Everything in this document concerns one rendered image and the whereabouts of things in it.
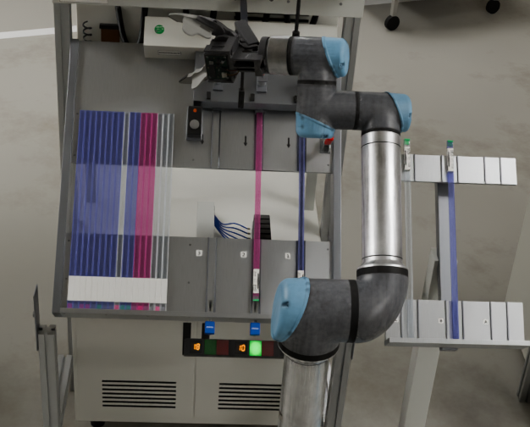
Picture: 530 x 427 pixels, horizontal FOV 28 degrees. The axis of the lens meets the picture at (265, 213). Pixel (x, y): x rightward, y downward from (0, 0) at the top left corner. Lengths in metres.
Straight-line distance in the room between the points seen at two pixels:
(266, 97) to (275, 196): 0.63
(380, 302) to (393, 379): 1.67
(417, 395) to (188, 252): 0.79
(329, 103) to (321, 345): 0.46
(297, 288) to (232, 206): 1.30
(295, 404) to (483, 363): 1.75
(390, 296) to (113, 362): 1.34
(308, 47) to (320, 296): 0.48
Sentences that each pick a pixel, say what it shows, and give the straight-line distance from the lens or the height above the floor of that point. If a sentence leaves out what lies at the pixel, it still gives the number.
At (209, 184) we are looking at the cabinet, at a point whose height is 0.62.
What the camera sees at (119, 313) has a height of 0.73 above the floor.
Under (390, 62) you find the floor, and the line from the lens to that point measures 5.75.
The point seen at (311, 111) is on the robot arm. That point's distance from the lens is 2.02.
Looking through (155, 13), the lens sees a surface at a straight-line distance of 2.89.
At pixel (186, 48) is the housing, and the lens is 2.72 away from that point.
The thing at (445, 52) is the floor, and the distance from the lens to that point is 5.96.
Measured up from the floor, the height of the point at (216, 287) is 0.76.
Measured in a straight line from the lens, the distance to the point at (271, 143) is 2.71.
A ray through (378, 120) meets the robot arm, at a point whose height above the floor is 1.40.
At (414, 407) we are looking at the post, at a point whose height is 0.32.
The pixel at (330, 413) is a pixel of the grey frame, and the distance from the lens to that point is 2.83.
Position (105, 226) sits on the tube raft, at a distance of 2.64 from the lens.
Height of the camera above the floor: 2.33
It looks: 33 degrees down
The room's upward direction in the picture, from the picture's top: 4 degrees clockwise
